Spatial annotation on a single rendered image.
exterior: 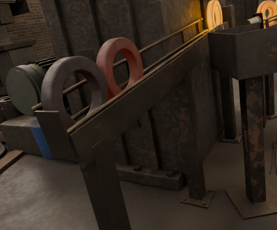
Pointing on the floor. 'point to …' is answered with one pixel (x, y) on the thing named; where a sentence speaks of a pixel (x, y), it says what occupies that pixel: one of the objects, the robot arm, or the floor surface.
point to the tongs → (275, 157)
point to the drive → (10, 133)
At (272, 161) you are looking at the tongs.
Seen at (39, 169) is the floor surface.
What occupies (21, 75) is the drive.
